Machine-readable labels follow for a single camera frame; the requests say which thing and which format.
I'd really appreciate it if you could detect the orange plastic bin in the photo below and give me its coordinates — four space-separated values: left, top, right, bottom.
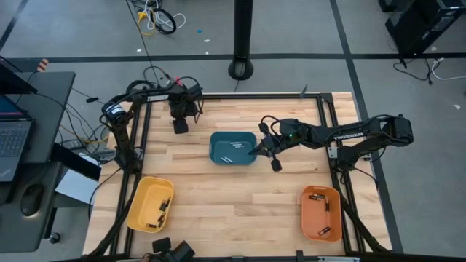
300 185 344 243

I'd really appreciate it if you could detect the yellow cable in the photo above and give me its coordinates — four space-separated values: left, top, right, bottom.
136 10 157 37

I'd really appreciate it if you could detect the white floor cable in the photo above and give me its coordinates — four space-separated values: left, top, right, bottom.
144 0 187 32
430 57 466 82

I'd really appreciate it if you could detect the teal plastic bin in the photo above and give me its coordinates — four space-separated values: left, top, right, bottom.
208 131 258 167

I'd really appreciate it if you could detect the black computer mouse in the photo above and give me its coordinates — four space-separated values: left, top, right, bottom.
20 183 45 218

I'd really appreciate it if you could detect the black monitor back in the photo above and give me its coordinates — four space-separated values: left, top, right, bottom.
0 56 39 95

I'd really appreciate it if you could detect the black pole with round base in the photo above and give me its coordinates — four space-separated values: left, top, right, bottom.
227 0 255 82

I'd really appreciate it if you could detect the black cable loop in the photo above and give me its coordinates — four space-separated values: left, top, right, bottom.
125 79 157 95

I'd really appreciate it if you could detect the black desk bar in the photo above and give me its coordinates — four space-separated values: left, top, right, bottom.
50 143 103 181

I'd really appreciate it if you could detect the yellow plastic bin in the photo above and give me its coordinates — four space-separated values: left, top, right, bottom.
126 176 175 234

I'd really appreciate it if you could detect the black computer tower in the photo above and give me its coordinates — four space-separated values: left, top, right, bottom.
378 0 466 55

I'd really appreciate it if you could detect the thin black floor cable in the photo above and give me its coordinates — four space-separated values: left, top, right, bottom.
392 54 434 85
142 65 176 88

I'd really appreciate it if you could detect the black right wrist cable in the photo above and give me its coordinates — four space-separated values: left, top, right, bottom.
260 114 282 136

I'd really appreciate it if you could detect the black laptop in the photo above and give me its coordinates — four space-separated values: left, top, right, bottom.
0 93 36 183

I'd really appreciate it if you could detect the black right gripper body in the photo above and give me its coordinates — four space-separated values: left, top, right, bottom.
258 118 310 172

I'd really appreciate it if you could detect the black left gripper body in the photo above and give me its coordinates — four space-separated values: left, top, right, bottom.
169 85 203 135

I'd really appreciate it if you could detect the black coiled cable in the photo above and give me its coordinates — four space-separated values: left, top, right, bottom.
151 7 178 36

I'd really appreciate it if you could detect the white grey box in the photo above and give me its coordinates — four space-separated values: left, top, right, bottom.
54 169 99 207

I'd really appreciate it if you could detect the black side desk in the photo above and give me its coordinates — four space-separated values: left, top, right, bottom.
0 71 76 164

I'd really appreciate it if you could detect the dark grey low desk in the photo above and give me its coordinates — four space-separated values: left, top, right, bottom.
0 162 65 254

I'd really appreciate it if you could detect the black robot gripper device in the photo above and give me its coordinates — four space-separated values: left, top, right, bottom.
143 237 196 262

